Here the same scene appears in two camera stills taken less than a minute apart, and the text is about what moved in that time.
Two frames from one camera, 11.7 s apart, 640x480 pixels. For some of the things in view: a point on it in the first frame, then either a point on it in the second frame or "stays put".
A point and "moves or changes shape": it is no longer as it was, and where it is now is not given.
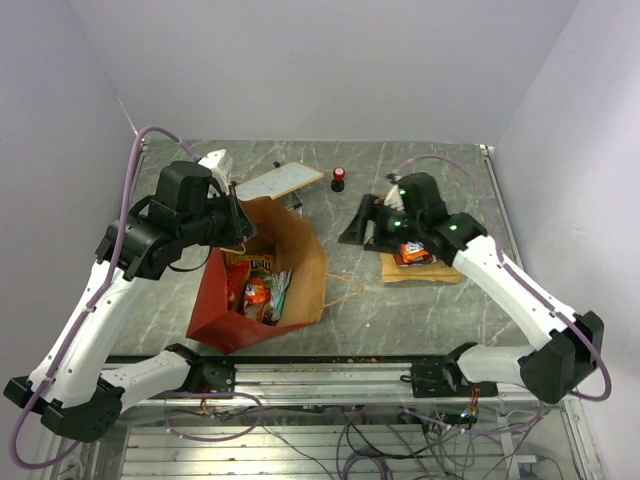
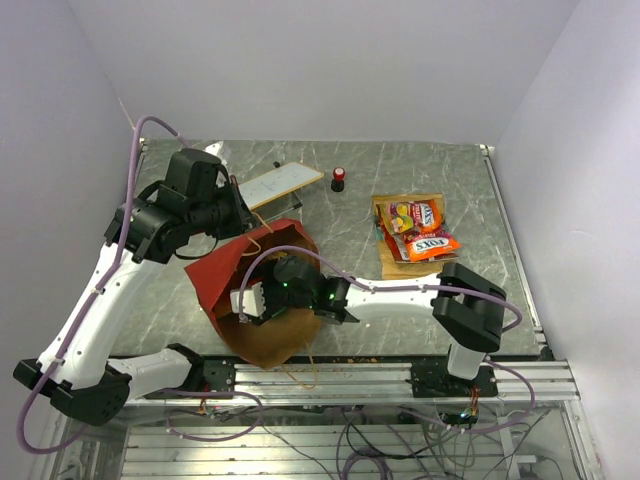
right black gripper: (355, 232) → (269, 307)
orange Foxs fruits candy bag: (414, 252) moves or changes shape
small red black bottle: (337, 183) stays put
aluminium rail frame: (383, 417) stays put
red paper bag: (275, 281) moves or changes shape
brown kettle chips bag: (427, 272) stays put
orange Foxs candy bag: (255, 290) moves or changes shape
